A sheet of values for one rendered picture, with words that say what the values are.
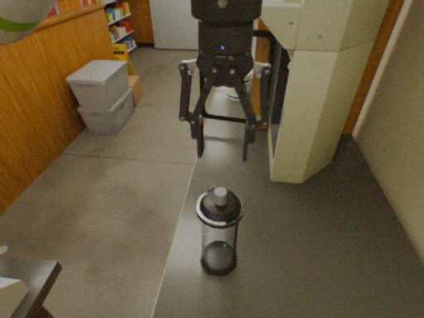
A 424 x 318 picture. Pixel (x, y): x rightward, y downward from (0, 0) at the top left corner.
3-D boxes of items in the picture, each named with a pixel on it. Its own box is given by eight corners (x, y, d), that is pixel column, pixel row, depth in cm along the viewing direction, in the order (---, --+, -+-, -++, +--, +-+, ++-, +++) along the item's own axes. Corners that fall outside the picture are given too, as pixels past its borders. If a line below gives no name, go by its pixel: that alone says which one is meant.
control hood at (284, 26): (283, 24, 92) (288, -8, 86) (295, 50, 67) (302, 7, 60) (251, 23, 93) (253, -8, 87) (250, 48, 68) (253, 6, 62)
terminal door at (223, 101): (265, 126, 117) (277, 31, 92) (200, 118, 123) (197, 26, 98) (265, 125, 118) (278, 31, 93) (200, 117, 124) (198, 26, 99)
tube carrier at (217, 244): (239, 242, 74) (245, 190, 61) (237, 278, 66) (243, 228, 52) (202, 238, 75) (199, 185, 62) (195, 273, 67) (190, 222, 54)
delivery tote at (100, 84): (133, 87, 313) (127, 60, 293) (112, 111, 266) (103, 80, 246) (101, 86, 317) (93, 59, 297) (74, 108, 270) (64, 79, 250)
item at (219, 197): (241, 198, 62) (243, 178, 58) (238, 230, 54) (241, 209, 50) (203, 195, 63) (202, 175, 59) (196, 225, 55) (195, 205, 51)
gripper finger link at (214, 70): (221, 69, 37) (212, 65, 36) (194, 128, 43) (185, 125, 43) (224, 60, 40) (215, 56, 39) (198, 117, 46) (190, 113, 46)
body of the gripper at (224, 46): (257, 15, 37) (252, 77, 42) (199, 13, 38) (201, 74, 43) (257, 26, 31) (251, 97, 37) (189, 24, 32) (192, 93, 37)
